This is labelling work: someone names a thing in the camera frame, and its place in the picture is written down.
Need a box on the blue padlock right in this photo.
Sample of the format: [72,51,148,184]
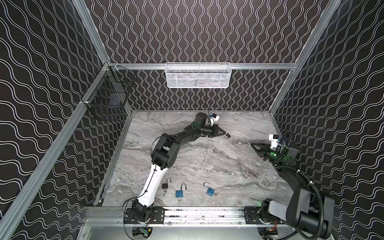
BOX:
[203,182,219,197]

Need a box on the black wire mesh basket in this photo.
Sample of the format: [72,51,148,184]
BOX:
[85,62,137,122]

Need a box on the blue padlock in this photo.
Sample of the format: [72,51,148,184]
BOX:
[203,182,219,197]
[176,184,187,204]

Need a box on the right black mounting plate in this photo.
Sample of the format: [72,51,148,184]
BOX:
[242,207,283,225]

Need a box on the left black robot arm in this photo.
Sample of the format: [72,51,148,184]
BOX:
[132,113,231,222]

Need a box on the black padlock with key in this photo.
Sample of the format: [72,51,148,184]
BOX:
[162,178,172,196]

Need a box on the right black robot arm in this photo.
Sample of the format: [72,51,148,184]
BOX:
[251,143,335,240]

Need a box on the white wire mesh basket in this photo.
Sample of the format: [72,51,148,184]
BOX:
[165,62,232,89]

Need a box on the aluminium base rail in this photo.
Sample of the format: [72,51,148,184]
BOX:
[83,207,284,228]

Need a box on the black mounting plate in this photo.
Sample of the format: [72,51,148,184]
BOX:
[242,207,283,225]
[124,207,165,225]

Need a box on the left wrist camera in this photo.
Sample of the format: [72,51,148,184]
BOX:
[208,114,220,126]

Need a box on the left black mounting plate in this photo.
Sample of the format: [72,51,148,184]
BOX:
[124,207,165,225]

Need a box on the blue padlock middle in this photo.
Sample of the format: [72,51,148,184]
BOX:
[176,184,187,204]

